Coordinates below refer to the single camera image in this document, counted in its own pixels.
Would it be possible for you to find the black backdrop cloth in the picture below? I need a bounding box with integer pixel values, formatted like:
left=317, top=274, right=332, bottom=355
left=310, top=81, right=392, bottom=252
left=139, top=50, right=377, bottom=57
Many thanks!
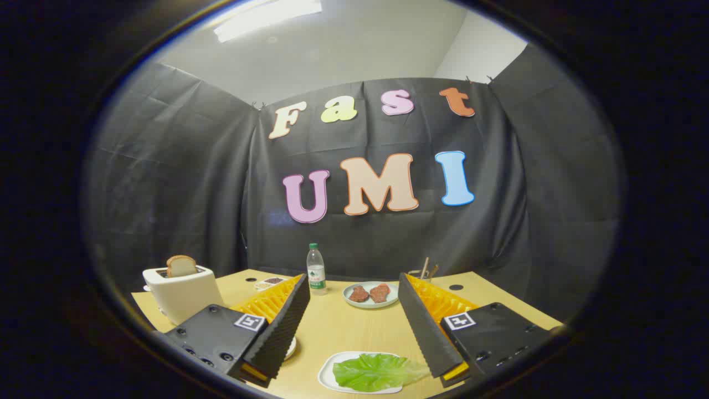
left=83, top=44, right=624, bottom=328

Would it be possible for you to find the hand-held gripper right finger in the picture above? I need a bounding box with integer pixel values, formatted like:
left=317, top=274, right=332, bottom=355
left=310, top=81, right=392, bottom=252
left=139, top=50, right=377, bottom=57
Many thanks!
left=398, top=273, right=571, bottom=388

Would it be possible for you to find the white rounded square plate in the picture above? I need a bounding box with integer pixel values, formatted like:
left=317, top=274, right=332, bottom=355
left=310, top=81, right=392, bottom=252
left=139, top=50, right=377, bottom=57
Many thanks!
left=318, top=351, right=405, bottom=395

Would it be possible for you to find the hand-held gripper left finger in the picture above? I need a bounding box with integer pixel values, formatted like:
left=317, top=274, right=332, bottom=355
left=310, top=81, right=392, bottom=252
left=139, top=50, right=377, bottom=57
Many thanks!
left=165, top=273, right=311, bottom=388

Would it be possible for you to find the white bread slice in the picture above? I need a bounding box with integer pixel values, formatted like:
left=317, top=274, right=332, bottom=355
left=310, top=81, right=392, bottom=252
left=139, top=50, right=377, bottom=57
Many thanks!
left=167, top=255, right=198, bottom=278

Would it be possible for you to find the white toaster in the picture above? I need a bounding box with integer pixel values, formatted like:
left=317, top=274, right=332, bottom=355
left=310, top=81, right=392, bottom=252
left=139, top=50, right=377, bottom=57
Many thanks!
left=142, top=265, right=225, bottom=326

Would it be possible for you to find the clear plastic water bottle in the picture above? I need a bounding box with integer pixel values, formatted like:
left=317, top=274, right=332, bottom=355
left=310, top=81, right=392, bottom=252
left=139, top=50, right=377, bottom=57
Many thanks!
left=307, top=243, right=327, bottom=296

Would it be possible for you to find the green lettuce leaf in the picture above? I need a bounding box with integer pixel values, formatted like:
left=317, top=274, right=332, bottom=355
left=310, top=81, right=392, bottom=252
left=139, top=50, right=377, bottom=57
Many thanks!
left=332, top=354, right=431, bottom=392

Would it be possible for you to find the pale green round plate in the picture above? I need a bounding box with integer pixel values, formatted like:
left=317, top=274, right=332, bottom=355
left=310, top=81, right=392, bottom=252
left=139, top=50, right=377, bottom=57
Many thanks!
left=343, top=282, right=399, bottom=309

